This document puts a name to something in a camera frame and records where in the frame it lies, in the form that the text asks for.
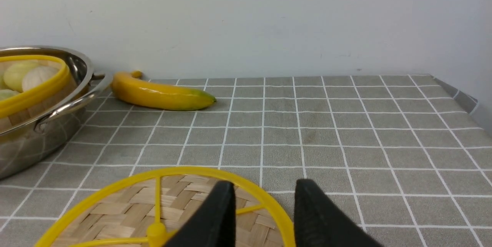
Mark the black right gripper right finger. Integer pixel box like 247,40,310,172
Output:
294,179,382,247

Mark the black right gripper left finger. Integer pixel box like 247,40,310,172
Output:
164,181,236,247

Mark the yellow bamboo steamer lid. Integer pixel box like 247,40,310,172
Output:
35,167,296,247

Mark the yellow bamboo steamer basket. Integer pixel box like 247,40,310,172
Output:
0,55,77,132

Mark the stainless steel pot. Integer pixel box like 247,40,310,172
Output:
0,46,113,179

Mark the grey checked tablecloth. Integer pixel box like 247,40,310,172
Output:
1,75,492,247

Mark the yellow banana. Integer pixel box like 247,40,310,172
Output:
111,71,217,111

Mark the white steamed bun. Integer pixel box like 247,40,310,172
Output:
22,66,59,92

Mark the pale green dumpling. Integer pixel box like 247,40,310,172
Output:
0,89,19,101

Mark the pale green steamed bun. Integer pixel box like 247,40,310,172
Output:
3,60,40,93

